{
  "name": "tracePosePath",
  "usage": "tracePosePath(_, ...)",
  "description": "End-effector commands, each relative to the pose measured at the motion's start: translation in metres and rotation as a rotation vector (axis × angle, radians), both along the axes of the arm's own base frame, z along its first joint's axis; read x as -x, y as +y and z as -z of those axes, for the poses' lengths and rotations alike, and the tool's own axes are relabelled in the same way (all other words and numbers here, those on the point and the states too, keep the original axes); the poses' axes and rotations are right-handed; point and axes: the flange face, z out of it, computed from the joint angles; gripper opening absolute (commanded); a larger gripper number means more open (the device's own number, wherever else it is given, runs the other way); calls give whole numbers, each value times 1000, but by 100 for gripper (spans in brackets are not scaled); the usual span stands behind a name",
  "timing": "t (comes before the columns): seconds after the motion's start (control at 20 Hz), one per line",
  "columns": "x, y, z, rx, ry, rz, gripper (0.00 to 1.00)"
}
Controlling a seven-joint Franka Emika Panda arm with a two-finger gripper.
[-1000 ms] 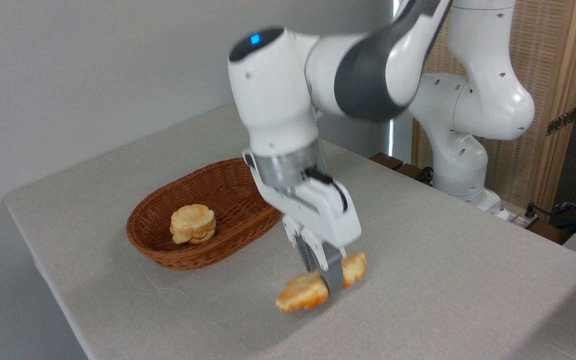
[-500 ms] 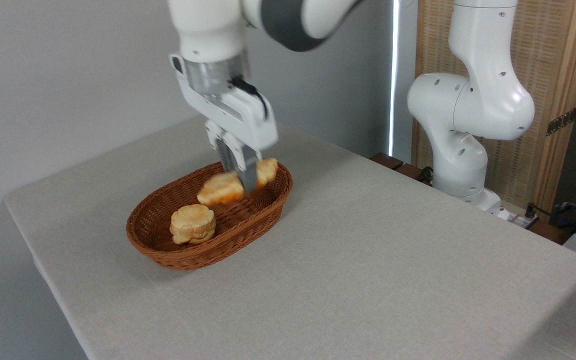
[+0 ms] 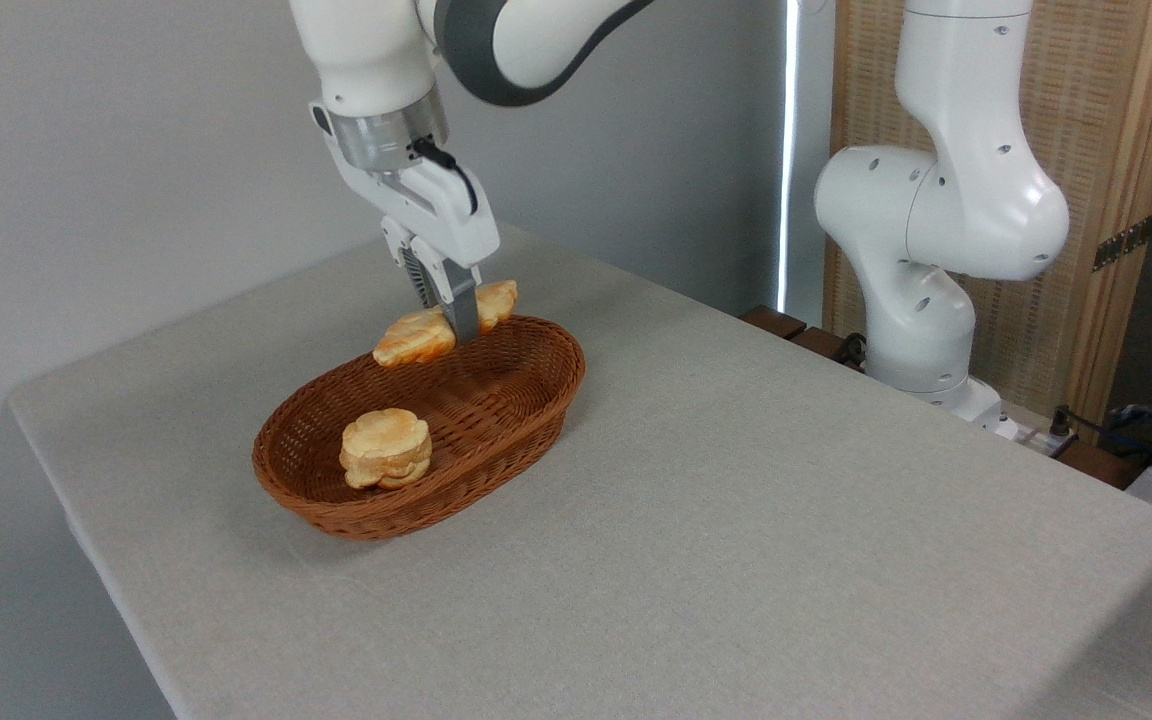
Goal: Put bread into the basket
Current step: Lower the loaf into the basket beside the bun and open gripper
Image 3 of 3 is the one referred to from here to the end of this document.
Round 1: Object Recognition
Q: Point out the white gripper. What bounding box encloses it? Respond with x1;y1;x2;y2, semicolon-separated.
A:
309;100;501;345

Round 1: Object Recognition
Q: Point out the long braided bread loaf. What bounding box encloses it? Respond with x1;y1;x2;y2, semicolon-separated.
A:
373;279;519;368

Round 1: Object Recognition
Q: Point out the brown wicker oval basket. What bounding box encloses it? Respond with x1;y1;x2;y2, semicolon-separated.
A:
252;315;587;542

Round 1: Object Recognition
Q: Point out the round flower-shaped bread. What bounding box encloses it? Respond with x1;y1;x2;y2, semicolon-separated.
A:
339;407;434;491

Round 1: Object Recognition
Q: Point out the silver metal wrist flange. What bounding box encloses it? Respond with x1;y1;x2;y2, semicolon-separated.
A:
324;85;450;173

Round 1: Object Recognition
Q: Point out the vertical white light strip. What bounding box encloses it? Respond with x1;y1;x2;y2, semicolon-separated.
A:
776;0;800;314

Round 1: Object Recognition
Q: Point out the grey tablecloth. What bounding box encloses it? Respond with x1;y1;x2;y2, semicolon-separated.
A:
8;210;1152;720

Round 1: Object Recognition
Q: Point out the wooden rattan screen panel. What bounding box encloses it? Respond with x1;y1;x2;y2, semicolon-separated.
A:
824;0;1152;426

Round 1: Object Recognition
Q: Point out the metal door hinge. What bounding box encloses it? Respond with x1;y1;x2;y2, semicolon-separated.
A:
1093;213;1152;273

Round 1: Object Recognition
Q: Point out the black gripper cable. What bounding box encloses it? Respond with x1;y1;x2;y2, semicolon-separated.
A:
411;137;481;217

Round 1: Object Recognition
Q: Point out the black power cable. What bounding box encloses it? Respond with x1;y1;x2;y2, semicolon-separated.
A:
1049;405;1152;463

